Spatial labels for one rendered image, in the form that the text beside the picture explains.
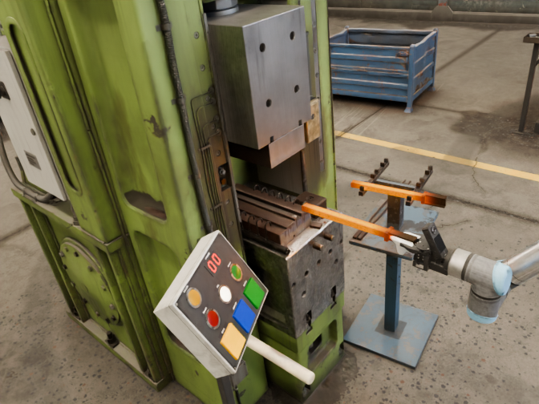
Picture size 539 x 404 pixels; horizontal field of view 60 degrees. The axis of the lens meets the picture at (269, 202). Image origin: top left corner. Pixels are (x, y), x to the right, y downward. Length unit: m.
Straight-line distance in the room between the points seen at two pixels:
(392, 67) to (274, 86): 3.90
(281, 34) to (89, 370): 2.10
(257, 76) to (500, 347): 1.94
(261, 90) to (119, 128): 0.57
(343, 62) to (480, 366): 3.87
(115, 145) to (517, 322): 2.26
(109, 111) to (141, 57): 0.42
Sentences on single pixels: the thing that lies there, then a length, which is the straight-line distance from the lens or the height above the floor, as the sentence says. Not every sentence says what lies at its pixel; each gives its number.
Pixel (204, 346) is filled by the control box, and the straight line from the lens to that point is 1.36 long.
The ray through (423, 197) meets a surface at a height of 0.98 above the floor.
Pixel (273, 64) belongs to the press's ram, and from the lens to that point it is 1.58.
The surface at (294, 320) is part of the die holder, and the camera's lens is 2.03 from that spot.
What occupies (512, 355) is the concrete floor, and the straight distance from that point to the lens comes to 2.80.
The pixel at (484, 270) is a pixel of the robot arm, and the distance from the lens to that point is 1.54.
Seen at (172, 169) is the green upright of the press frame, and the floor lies 1.37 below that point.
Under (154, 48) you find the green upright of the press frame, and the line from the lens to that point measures 1.44.
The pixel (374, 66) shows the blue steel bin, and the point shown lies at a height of 0.47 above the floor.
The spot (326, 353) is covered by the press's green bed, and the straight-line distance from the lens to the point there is 2.47.
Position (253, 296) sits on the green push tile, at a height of 1.01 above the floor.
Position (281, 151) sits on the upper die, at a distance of 1.68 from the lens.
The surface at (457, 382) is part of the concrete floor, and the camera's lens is 2.62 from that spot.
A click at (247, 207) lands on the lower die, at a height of 0.99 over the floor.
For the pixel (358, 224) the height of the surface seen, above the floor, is 1.07.
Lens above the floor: 2.04
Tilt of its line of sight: 32 degrees down
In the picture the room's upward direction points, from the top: 7 degrees counter-clockwise
